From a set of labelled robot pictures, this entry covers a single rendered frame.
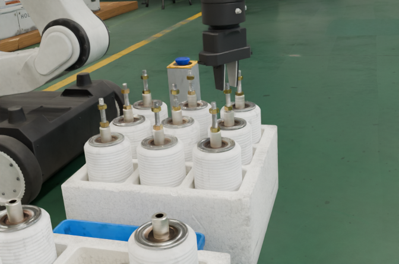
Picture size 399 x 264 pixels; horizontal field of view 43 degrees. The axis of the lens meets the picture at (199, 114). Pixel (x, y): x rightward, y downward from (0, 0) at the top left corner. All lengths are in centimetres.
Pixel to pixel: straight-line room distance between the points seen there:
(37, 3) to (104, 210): 64
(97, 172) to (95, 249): 25
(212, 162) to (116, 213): 23
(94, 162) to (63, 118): 44
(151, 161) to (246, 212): 21
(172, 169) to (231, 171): 12
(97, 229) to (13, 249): 28
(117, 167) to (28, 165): 33
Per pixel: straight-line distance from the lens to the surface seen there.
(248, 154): 109
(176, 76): 138
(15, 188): 138
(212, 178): 97
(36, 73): 146
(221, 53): 101
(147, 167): 101
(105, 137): 106
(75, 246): 87
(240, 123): 109
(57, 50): 138
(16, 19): 387
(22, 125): 138
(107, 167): 105
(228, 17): 100
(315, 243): 115
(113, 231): 103
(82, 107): 156
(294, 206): 128
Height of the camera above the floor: 63
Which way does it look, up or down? 19 degrees down
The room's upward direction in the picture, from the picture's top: 4 degrees counter-clockwise
